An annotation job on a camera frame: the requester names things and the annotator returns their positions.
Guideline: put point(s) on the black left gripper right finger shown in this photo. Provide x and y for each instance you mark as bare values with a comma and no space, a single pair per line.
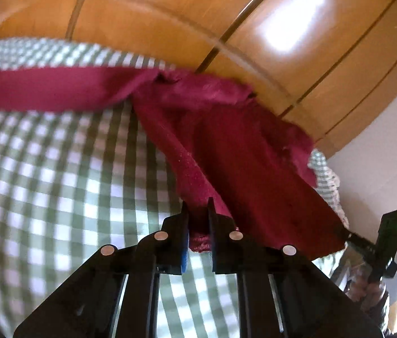
281,295

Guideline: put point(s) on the green white checkered bedsheet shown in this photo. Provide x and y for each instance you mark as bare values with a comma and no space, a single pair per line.
72,182

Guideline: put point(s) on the dark red cloth garment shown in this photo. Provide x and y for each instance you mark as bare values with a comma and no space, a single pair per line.
220,142

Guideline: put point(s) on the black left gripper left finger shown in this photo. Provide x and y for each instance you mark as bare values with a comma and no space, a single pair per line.
115,292

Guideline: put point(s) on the wooden wardrobe doors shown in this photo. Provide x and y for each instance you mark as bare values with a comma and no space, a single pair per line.
328,65

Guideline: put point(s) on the person's right hand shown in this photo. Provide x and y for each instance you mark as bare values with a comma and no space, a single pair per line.
371,297

